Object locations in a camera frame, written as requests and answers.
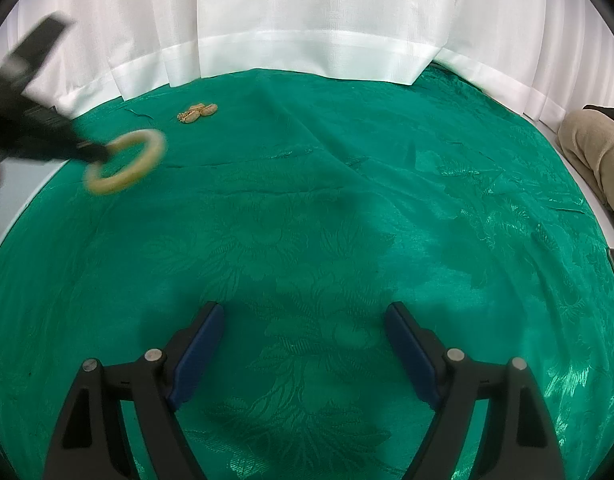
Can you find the white curtain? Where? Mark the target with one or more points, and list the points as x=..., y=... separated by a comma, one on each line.
x=541, y=58

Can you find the gold coin charm cluster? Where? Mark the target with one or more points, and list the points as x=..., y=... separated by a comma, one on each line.
x=196, y=112

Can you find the white cardboard tray box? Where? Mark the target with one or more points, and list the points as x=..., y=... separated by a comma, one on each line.
x=20, y=182

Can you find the cream white bangle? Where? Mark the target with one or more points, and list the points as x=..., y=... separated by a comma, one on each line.
x=154, y=145

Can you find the beige cushion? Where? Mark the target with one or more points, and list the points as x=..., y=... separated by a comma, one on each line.
x=586, y=138

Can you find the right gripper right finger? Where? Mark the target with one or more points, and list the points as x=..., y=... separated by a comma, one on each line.
x=518, y=440

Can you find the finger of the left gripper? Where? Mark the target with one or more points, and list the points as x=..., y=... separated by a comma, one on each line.
x=92, y=153

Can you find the green satin cloth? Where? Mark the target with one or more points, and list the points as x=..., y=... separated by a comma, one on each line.
x=306, y=206

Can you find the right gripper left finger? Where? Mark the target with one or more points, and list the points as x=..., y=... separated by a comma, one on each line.
x=90, y=440

